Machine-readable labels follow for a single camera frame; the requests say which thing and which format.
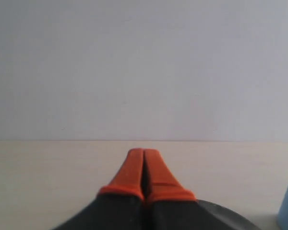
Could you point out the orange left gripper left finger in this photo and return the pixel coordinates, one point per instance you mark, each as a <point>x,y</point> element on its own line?
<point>118,205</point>

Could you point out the round steel plate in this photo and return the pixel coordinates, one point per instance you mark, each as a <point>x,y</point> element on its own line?
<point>229,217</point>

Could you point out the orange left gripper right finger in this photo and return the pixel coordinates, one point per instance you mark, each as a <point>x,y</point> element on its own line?
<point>172,206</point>

